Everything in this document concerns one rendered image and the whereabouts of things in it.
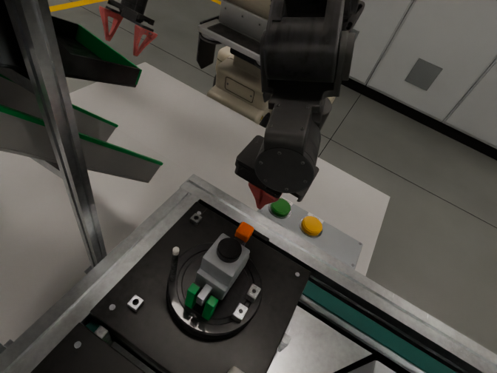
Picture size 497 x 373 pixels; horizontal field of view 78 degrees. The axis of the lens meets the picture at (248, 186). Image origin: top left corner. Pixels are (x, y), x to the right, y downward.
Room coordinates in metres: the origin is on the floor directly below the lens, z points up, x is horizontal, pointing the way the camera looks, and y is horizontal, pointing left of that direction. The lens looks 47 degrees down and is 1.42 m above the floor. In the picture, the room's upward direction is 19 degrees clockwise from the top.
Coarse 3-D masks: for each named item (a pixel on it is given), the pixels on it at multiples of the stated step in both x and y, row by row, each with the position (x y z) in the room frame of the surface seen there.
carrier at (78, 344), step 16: (80, 336) 0.08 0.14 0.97; (96, 336) 0.09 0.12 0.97; (64, 352) 0.06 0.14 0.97; (80, 352) 0.07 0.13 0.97; (96, 352) 0.07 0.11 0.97; (112, 352) 0.08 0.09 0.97; (48, 368) 0.04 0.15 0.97; (64, 368) 0.05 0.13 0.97; (80, 368) 0.05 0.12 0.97; (96, 368) 0.06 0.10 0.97; (112, 368) 0.06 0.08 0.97; (128, 368) 0.07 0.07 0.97
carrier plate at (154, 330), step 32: (192, 224) 0.29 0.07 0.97; (224, 224) 0.32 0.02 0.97; (160, 256) 0.22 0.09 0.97; (256, 256) 0.27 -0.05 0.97; (128, 288) 0.16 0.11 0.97; (160, 288) 0.17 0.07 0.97; (288, 288) 0.24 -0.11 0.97; (128, 320) 0.12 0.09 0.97; (160, 320) 0.13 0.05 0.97; (256, 320) 0.17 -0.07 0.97; (288, 320) 0.19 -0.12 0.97; (160, 352) 0.10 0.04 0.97; (192, 352) 0.11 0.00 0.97; (224, 352) 0.12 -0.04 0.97; (256, 352) 0.13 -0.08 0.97
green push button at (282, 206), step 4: (280, 200) 0.41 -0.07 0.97; (284, 200) 0.42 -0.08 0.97; (272, 204) 0.40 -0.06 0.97; (276, 204) 0.40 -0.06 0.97; (280, 204) 0.40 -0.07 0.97; (284, 204) 0.41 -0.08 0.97; (288, 204) 0.41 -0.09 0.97; (272, 208) 0.39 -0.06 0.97; (276, 208) 0.39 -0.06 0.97; (280, 208) 0.39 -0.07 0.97; (284, 208) 0.40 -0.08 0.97; (288, 208) 0.40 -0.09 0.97; (276, 212) 0.38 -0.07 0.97; (280, 212) 0.38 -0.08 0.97; (284, 212) 0.39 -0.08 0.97; (288, 212) 0.39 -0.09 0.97; (280, 216) 0.38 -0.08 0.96; (284, 216) 0.39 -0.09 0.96
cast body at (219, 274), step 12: (216, 240) 0.21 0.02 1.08; (228, 240) 0.21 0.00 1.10; (216, 252) 0.19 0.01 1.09; (228, 252) 0.19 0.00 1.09; (240, 252) 0.20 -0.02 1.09; (204, 264) 0.18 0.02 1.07; (216, 264) 0.18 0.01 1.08; (228, 264) 0.18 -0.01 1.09; (240, 264) 0.19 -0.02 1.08; (204, 276) 0.17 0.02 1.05; (216, 276) 0.17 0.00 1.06; (228, 276) 0.17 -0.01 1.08; (204, 288) 0.16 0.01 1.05; (216, 288) 0.16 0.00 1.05; (228, 288) 0.17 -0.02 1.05; (204, 300) 0.15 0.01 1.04
